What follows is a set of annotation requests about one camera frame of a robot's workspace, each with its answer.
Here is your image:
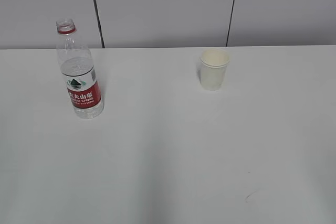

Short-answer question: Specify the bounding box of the white paper cup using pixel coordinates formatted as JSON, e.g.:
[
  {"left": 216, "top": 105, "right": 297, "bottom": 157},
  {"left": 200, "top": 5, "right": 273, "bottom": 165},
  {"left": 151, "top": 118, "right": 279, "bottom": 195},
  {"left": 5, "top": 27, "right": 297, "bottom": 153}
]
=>
[{"left": 200, "top": 48, "right": 230, "bottom": 91}]

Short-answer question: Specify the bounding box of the clear Nongfu Spring water bottle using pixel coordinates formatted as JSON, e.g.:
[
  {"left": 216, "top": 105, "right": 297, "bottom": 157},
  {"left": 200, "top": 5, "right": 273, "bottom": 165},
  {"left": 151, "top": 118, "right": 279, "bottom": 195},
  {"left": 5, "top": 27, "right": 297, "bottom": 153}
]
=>
[{"left": 56, "top": 19, "right": 104, "bottom": 119}]

